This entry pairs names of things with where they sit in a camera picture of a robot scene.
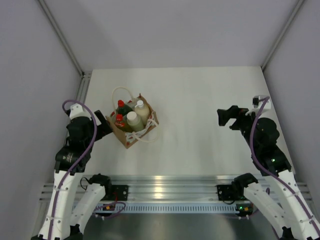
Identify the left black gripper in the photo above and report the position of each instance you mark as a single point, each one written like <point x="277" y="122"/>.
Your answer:
<point x="102" y="129"/>

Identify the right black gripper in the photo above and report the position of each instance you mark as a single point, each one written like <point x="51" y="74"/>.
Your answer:
<point x="233" y="112"/>

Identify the yellow bottle red cap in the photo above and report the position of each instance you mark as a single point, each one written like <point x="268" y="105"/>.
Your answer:
<point x="121" y="124"/>

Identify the dark green bottle red cap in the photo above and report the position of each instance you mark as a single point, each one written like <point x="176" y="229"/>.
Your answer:
<point x="123" y="109"/>

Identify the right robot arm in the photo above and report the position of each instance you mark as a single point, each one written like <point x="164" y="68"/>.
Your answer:
<point x="290" y="216"/>

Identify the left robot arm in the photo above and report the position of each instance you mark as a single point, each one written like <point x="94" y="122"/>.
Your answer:
<point x="64" y="219"/>

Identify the cream bottle white pump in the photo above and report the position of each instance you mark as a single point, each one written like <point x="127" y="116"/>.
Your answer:
<point x="142" y="110"/>

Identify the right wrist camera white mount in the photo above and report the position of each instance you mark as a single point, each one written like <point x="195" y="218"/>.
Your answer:
<point x="260" y="102"/>

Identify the left aluminium frame post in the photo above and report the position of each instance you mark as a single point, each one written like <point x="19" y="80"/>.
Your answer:
<point x="85" y="76"/>

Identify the aluminium frame post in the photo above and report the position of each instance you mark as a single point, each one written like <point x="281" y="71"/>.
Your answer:
<point x="289" y="20"/>
<point x="85" y="76"/>

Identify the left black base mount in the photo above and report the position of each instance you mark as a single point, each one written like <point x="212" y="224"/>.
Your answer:
<point x="117" y="193"/>

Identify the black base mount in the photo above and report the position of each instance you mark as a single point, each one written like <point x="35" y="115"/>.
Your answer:
<point x="226" y="193"/>
<point x="117" y="193"/>

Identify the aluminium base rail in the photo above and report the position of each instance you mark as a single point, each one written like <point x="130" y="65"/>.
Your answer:
<point x="175" y="189"/>

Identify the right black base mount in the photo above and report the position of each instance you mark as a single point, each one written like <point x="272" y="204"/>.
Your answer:
<point x="226" y="193"/>

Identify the right aluminium frame post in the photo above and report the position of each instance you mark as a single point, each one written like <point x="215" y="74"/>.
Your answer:
<point x="289" y="20"/>

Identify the white slotted cable duct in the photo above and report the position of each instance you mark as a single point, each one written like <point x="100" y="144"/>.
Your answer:
<point x="180" y="208"/>

